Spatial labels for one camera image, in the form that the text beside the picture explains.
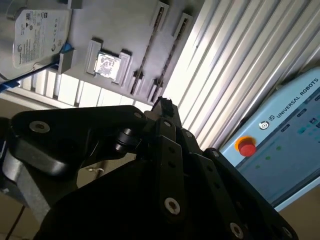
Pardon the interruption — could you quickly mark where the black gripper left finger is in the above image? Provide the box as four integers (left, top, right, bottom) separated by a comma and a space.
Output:
6, 96, 187, 224

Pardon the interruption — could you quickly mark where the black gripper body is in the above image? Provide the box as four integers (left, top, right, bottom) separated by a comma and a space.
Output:
33, 159, 227, 240

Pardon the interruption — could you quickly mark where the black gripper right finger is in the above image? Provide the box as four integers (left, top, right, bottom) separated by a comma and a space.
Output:
164, 97, 300, 240

